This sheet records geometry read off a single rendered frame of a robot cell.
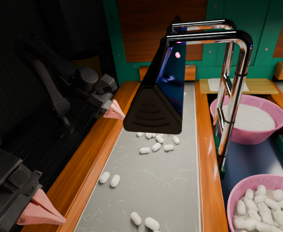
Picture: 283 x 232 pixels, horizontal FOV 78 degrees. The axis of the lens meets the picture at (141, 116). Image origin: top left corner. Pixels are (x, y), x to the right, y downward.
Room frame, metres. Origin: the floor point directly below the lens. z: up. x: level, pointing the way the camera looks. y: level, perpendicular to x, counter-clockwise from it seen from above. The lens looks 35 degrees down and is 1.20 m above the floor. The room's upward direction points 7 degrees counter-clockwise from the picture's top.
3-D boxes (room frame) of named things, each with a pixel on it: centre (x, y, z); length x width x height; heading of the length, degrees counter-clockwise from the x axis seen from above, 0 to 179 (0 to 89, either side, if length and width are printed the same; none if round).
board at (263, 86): (0.77, -0.48, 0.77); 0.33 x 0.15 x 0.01; 73
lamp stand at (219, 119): (0.45, -0.18, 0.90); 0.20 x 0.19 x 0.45; 163
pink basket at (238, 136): (0.56, -0.42, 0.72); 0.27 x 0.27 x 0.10
